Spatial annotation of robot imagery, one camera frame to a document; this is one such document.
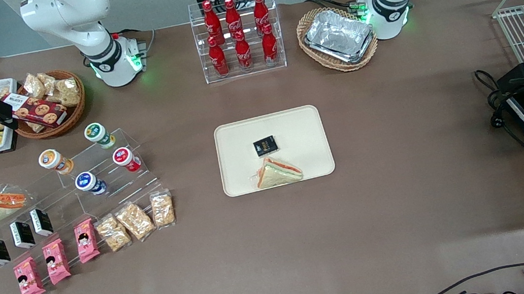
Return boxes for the green cap gum bottle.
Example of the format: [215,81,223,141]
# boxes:
[83,120,117,152]

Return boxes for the orange cap gum bottle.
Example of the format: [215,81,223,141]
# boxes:
[37,146,75,178]

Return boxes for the blue cap gum bottle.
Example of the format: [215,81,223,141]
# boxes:
[74,169,109,199]

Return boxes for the red cap gum bottle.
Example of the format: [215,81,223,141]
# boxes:
[111,144,143,175]

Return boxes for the beige plastic tray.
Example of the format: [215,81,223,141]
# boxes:
[211,102,338,199]

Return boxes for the red cookie box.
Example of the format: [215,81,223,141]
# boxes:
[3,86,70,134]

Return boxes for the brown wicker basket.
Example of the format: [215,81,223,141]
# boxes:
[6,66,91,144]

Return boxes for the clear acrylic step shelf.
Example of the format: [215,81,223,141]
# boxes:
[0,123,181,287]

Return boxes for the pink snack packet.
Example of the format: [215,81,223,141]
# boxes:
[73,217,102,265]
[41,238,73,286]
[12,255,47,294]

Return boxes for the stacked aluminium foil trays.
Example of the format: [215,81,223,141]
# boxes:
[301,4,378,70]

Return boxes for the red cola bottle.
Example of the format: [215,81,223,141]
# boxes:
[222,0,246,44]
[206,35,231,79]
[232,30,255,73]
[201,0,226,47]
[251,0,273,36]
[259,22,281,68]

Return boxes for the light wicker basket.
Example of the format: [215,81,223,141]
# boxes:
[293,0,382,79]

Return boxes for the clear acrylic bottle rack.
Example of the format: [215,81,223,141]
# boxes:
[186,0,289,86]

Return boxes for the small black snack packet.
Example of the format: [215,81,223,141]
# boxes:
[252,135,280,159]

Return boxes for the black power cable with plug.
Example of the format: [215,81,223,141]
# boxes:
[473,63,524,157]

